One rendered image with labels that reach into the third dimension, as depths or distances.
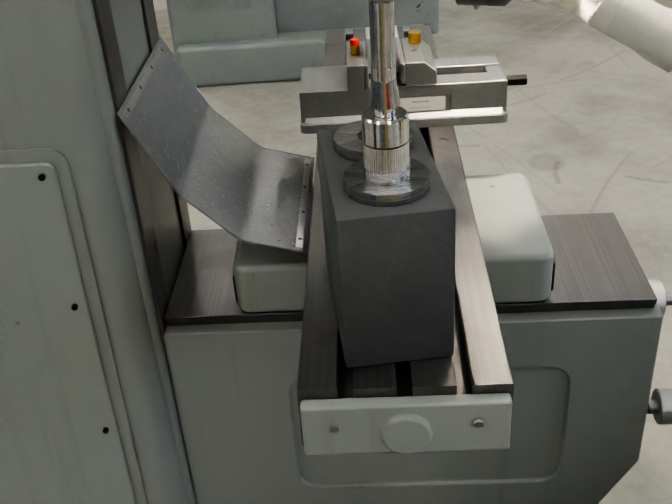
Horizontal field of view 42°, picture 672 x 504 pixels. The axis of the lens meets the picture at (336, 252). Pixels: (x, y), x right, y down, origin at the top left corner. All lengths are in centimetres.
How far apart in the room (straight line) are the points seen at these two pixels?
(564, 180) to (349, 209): 254
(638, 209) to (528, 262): 189
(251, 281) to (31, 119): 40
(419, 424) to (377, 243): 20
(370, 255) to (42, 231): 57
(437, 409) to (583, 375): 59
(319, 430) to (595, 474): 80
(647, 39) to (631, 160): 233
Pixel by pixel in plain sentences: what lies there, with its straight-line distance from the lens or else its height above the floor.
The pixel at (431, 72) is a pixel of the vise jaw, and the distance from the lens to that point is 148.
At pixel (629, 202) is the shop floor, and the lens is 327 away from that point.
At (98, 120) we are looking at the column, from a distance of 124.
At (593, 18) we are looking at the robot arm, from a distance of 125.
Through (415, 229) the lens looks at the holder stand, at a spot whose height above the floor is 111.
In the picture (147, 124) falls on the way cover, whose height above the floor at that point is 106.
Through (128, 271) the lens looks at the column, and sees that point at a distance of 134.
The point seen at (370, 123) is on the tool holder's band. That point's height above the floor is 121.
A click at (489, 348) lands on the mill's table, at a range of 99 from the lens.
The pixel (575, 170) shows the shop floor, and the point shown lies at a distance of 346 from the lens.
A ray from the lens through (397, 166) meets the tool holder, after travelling 88.
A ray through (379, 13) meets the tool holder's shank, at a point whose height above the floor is 131.
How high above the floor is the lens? 156
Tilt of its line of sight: 32 degrees down
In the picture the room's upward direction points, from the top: 4 degrees counter-clockwise
